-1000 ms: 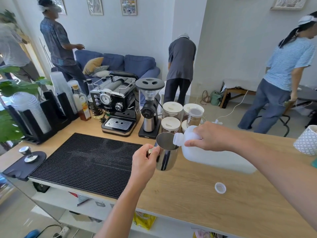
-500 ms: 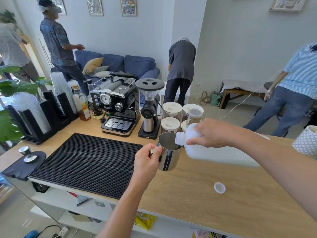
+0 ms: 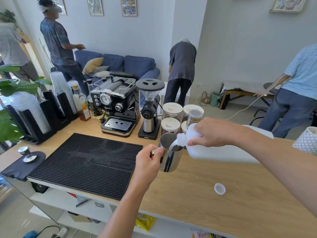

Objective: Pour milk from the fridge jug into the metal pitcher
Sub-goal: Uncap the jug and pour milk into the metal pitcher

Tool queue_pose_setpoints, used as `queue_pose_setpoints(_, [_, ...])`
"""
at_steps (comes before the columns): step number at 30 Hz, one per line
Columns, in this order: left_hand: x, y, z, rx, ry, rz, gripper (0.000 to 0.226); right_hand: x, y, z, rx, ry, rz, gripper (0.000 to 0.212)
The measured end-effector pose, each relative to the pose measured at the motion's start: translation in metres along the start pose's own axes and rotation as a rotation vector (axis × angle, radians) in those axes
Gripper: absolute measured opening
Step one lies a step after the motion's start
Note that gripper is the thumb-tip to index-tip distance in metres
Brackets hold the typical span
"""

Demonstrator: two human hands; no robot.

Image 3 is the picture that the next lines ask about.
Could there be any green leafy plant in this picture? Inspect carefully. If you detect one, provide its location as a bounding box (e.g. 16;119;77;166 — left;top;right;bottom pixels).
0;64;53;143

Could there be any black coffee grinder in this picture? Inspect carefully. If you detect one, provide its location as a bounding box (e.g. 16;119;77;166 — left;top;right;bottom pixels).
135;78;166;140

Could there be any black floor bag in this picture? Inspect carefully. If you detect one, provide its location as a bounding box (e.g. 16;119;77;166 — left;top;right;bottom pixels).
221;93;231;110

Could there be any stainless steel milk pitcher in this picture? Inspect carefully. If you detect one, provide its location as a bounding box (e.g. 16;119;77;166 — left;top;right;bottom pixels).
151;133;185;173

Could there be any framed colourful picture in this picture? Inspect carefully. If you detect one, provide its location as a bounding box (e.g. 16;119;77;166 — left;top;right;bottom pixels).
120;0;138;17

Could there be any black espresso machine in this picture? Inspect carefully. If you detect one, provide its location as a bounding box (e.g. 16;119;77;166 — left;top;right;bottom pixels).
89;70;142;138

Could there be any green bag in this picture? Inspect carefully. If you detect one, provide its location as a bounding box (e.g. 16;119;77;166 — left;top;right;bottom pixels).
209;91;224;108

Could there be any framed pale green picture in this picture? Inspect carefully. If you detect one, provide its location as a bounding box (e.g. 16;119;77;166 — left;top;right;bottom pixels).
86;0;104;17

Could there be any grey cushion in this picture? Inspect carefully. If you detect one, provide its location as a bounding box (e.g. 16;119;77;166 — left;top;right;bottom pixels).
90;65;110;79

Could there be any stack of clear cups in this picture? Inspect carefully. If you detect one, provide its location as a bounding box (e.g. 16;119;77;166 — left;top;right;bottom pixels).
49;71;79;116

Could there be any white patterned cup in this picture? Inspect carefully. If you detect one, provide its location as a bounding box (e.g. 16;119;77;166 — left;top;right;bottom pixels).
292;126;317;157

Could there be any white jug cap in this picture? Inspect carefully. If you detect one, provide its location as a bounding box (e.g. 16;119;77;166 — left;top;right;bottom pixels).
214;182;227;196

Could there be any yellow snack packet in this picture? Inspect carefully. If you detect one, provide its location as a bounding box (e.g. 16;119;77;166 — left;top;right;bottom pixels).
134;212;156;232

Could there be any light wooden framed picture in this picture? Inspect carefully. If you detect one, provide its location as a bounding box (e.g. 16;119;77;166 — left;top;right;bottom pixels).
269;0;309;14

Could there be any white plastic milk jug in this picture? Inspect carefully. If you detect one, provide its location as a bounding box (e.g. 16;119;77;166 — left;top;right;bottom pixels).
176;122;274;164

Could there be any person's left forearm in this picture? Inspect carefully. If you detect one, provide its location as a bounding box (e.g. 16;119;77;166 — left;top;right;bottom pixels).
97;182;156;238

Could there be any white power strip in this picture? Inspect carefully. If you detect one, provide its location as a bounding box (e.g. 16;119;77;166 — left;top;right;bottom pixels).
53;227;69;238

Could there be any black tamper mat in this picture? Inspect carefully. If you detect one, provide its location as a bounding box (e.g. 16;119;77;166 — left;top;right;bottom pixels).
0;151;47;182

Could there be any white shelf counter wooden top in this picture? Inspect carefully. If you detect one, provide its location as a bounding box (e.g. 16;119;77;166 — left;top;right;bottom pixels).
0;113;317;238

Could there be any black rubber bar mat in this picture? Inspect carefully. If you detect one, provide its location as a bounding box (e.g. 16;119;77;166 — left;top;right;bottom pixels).
26;133;144;201

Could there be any tan handbag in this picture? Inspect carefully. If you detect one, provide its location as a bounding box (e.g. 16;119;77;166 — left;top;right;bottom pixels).
200;91;211;106

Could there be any amber syrup bottle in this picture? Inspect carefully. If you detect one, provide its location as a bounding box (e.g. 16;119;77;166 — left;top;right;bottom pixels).
71;84;92;122

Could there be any steel shaker jar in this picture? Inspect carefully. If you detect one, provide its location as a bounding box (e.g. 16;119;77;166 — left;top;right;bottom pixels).
187;109;204;126

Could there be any black cup holder rack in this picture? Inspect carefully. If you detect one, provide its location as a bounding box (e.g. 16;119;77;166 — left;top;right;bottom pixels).
3;90;80;145

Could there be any stack of white lids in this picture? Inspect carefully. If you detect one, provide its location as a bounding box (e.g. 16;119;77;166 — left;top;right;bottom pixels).
10;91;52;135

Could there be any person's left hand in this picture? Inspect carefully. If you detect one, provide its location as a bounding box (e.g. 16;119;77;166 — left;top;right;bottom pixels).
133;144;165;194

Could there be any yellow cushion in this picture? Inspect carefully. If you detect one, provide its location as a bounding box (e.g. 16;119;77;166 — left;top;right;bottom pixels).
82;57;104;76

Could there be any person's right forearm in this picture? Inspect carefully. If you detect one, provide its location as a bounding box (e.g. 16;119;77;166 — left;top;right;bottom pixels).
232;125;317;219

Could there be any person's right hand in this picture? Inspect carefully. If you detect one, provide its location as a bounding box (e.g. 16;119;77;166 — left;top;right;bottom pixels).
187;117;246;148

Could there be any blue sofa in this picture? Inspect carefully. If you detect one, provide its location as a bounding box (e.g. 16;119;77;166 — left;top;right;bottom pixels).
50;50;161;105

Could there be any wooden bench white cushion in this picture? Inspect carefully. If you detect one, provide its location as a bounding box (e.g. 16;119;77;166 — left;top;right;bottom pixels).
219;80;277;110

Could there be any framed sketch picture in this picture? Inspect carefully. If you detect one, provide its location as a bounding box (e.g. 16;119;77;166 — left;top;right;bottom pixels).
50;0;68;16

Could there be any pink and yellow packet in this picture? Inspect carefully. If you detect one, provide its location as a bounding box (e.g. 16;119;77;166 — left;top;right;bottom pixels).
192;231;224;238

